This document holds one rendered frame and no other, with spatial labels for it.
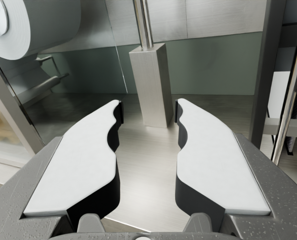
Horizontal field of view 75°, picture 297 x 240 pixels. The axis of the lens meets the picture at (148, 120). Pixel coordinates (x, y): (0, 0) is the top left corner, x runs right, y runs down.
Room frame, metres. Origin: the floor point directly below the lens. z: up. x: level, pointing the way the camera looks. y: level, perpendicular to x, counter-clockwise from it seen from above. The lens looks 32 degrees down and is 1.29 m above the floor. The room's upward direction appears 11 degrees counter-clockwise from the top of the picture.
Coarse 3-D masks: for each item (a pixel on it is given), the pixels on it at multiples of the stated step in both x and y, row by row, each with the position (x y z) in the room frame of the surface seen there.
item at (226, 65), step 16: (256, 32) 0.68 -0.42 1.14; (128, 48) 0.91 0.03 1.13; (176, 48) 0.81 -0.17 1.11; (192, 48) 0.78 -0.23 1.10; (208, 48) 0.75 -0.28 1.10; (224, 48) 0.72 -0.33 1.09; (240, 48) 0.70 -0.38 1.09; (256, 48) 0.67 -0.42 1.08; (128, 64) 0.92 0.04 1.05; (176, 64) 0.81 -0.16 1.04; (192, 64) 0.78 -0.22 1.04; (208, 64) 0.75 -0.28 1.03; (224, 64) 0.72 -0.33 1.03; (240, 64) 0.69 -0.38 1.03; (256, 64) 0.67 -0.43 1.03; (128, 80) 0.93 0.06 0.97; (176, 80) 0.81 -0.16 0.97; (192, 80) 0.78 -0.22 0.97; (208, 80) 0.75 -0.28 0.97; (224, 80) 0.72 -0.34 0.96; (240, 80) 0.69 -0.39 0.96
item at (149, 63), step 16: (144, 0) 0.61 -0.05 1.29; (144, 16) 0.60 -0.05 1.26; (144, 32) 0.60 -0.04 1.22; (144, 48) 0.61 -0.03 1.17; (160, 48) 0.59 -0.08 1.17; (144, 64) 0.58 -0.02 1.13; (160, 64) 0.58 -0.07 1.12; (144, 80) 0.59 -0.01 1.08; (160, 80) 0.56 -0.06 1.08; (144, 96) 0.59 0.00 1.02; (160, 96) 0.57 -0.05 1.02; (144, 112) 0.60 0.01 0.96; (160, 112) 0.57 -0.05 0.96
